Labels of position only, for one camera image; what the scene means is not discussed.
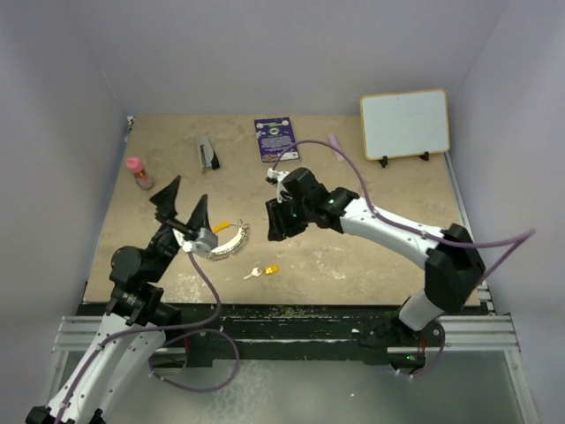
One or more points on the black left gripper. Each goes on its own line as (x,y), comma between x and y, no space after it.
(166,210)

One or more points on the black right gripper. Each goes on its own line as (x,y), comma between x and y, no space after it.
(279,227)

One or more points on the key with yellow tag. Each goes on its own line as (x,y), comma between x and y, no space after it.
(266,271)

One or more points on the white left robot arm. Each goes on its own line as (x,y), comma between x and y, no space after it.
(135,321)

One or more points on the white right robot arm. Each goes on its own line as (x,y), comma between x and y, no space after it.
(452,266)

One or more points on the grey black stapler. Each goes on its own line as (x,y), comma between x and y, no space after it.
(208,157)

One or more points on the pink capped small bottle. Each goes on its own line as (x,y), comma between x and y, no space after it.
(137,168)

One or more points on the purple printed card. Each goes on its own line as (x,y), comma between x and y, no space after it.
(275,137)

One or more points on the pink eraser stick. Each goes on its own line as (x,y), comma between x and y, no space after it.
(334,142)

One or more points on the small whiteboard on stand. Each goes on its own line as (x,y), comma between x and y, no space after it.
(398,125)

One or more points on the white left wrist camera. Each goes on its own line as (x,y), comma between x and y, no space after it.
(205,242)

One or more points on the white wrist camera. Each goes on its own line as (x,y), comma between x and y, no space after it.
(205,242)
(275,178)

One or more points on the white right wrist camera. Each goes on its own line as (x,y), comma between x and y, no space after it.
(275,178)

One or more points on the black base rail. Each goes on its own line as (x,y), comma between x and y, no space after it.
(368,334)

